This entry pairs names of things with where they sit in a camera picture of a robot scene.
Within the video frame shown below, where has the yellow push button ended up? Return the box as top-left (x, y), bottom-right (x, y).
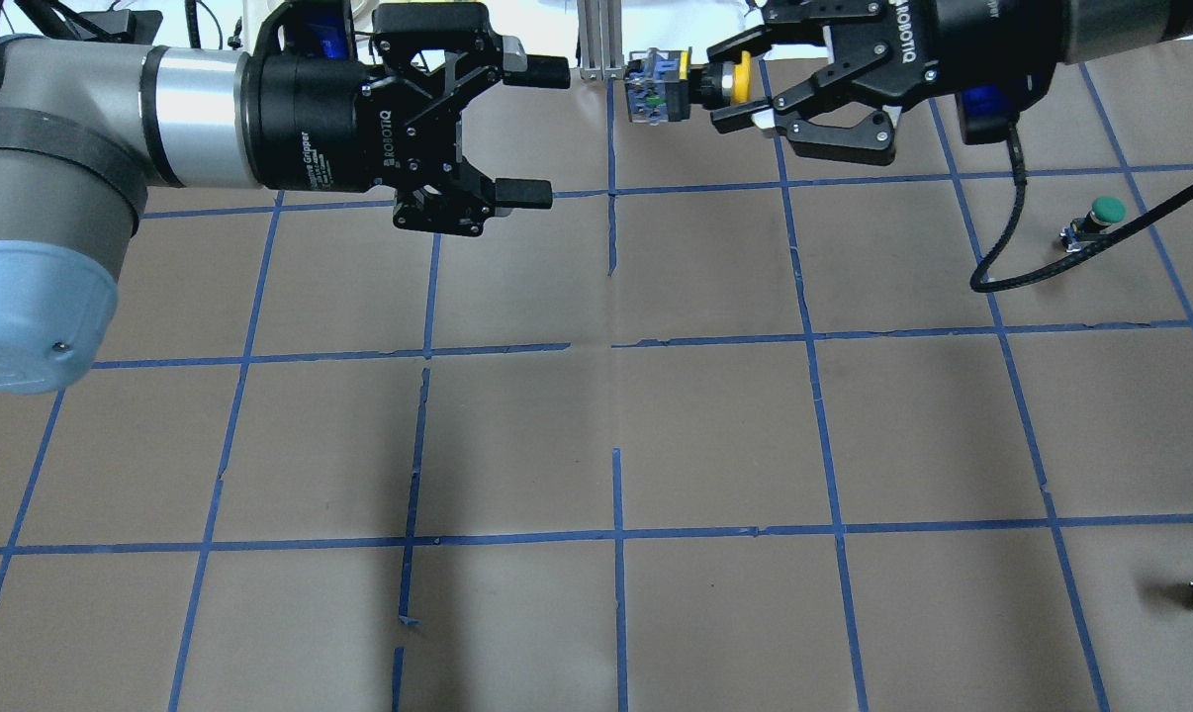
top-left (622, 47), bottom-right (754, 126)

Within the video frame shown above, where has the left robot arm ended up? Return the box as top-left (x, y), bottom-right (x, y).
top-left (0, 1), bottom-right (571, 394)

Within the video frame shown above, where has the aluminium frame post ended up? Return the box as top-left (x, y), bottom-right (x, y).
top-left (577, 0), bottom-right (625, 81)

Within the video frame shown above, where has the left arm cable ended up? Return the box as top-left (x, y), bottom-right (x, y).
top-left (969, 109), bottom-right (1193, 295)

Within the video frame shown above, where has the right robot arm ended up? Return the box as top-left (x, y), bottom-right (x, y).
top-left (688, 1), bottom-right (1193, 166)

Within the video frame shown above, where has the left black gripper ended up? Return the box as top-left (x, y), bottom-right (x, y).
top-left (242, 4), bottom-right (571, 235)

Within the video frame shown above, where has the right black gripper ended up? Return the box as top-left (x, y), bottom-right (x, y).
top-left (706, 1), bottom-right (1062, 166)

